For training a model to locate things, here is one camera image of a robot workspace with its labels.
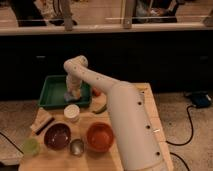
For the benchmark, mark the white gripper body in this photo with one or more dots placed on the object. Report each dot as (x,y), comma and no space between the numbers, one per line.
(74,87)

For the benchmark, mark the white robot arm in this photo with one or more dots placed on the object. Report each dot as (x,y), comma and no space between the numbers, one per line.
(137,145)

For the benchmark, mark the green plastic tray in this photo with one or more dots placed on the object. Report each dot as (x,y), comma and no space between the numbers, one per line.
(54,88)

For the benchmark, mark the orange tomato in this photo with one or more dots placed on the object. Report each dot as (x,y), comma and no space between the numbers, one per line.
(96,92)

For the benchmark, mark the white round container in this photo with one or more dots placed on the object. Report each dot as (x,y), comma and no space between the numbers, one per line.
(72,112)

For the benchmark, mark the green chili pepper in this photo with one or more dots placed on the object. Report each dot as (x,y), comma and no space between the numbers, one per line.
(101,110)

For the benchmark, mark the wooden brush block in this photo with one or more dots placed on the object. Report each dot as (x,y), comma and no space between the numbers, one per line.
(40,123)

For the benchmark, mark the purple bowl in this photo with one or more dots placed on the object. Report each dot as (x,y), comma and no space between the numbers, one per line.
(57,137)

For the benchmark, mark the orange bowl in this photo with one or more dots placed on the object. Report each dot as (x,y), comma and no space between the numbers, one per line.
(99,137)

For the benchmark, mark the small metal cup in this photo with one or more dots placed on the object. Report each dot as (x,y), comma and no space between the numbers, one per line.
(77,147)

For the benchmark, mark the green plastic cup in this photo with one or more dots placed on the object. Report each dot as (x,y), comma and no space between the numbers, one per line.
(31,147)

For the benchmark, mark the blue black floor device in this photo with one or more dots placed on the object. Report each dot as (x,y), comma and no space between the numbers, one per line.
(200,99)

